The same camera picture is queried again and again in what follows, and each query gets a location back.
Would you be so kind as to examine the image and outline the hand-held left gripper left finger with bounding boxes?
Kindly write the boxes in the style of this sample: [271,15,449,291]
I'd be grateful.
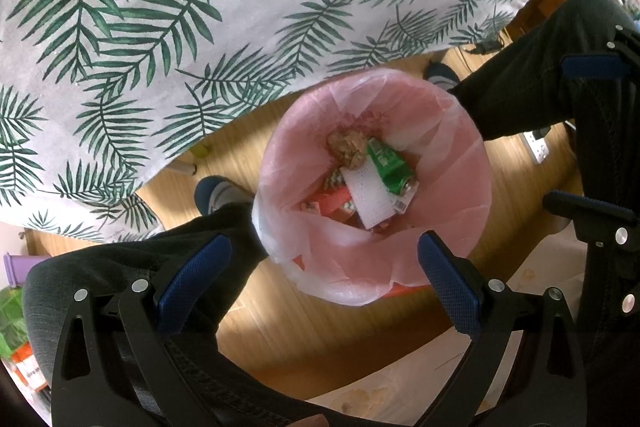
[50,234,233,427]

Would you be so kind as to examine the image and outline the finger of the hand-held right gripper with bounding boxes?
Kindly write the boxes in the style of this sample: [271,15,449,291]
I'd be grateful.
[542,189,640,269]
[560,27,640,80]

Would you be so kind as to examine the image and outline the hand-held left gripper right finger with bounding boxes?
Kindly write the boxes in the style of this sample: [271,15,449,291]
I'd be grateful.
[417,231,588,427]

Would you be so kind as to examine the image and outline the waste bin with pink liner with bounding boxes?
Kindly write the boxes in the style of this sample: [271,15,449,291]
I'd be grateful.
[252,68,493,306]

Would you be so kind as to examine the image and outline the white embossed paper towel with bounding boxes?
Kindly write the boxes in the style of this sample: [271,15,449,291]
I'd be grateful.
[341,158,397,230]

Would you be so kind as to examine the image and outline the green white cigarette pack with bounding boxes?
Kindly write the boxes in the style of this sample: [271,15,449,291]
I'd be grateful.
[366,138,419,210]

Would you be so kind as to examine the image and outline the red snack packet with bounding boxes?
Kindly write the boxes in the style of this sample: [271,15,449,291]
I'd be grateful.
[320,187,352,216]

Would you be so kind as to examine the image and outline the green white zigzag sponge cloth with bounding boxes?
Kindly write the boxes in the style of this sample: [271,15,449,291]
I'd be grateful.
[325,169,359,214]

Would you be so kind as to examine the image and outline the brown paper ball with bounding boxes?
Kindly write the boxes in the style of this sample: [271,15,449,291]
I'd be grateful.
[327,129,369,169]

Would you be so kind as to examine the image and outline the person's left leg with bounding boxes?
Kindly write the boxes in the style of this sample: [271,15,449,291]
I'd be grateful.
[22,202,331,427]

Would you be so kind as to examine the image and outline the person's leg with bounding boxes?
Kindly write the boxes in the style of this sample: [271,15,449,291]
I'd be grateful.
[22,202,331,427]
[447,0,640,208]

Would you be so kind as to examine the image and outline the person's right leg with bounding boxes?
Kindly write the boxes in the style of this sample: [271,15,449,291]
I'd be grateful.
[447,0,640,208]

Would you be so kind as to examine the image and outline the white power strip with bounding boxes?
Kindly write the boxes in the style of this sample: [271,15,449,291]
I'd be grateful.
[520,131,551,164]

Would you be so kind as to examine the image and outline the blue white shoe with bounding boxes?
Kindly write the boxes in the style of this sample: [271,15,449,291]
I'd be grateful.
[194,176,252,216]
[425,62,462,90]

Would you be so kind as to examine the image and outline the purple plastic container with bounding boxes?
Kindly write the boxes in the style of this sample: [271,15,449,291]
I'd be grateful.
[2,253,47,289]

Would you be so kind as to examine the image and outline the orange box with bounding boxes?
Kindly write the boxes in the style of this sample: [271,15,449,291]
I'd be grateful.
[10,342,52,394]

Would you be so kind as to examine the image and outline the green storage box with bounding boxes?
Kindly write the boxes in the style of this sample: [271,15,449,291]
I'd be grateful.
[0,287,27,358]

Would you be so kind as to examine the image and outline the leaf print tablecloth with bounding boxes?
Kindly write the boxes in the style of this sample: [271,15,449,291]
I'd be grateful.
[0,0,581,244]

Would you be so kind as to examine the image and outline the black floor cables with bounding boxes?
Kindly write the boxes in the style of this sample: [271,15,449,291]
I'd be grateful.
[460,36,507,56]

